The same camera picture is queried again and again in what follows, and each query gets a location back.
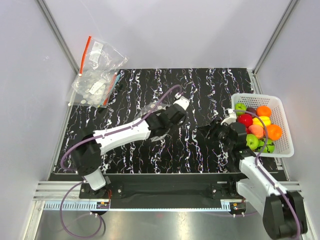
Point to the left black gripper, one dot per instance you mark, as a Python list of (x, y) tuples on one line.
[(167, 108)]

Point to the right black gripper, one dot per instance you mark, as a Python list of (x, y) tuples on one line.
[(211, 130)]

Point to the clear bag with white dots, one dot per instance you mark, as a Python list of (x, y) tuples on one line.
[(158, 129)]

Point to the red apple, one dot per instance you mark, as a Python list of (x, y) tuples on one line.
[(245, 119)]

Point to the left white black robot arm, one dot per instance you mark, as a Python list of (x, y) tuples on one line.
[(87, 157)]

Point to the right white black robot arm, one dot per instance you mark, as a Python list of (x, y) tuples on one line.
[(282, 211)]

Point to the green apple top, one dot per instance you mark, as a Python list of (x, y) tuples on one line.
[(240, 108)]

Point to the green apple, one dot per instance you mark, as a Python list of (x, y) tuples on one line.
[(240, 108), (252, 141)]

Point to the orange fruit top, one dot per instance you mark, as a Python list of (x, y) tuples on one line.
[(263, 111)]

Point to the orange fruit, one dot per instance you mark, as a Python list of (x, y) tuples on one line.
[(263, 111), (273, 132)]

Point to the clear bag with coloured zippers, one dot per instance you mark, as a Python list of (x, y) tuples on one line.
[(94, 87)]

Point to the clear bag with red zipper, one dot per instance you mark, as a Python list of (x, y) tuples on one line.
[(99, 55)]

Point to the green apple lower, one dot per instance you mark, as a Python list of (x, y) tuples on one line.
[(252, 141)]

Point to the peach fruit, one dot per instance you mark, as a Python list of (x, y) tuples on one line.
[(257, 131)]

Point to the dark purple plum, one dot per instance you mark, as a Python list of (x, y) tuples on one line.
[(252, 111)]

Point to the yellow bell pepper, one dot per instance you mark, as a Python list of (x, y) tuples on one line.
[(261, 121)]

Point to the black marble pattern mat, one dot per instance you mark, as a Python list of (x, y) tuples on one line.
[(183, 150)]

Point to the green bell pepper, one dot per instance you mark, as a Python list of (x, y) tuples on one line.
[(267, 146)]

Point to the orange fruit lower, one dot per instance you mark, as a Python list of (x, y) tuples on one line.
[(273, 132)]

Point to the white plastic basket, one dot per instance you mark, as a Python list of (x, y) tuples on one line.
[(284, 147)]

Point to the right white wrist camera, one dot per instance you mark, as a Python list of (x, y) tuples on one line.
[(230, 117)]

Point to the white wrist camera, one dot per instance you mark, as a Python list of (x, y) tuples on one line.
[(182, 102), (230, 117)]

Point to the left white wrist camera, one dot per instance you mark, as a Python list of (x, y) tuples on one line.
[(182, 102)]

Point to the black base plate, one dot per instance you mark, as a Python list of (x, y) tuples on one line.
[(166, 190)]

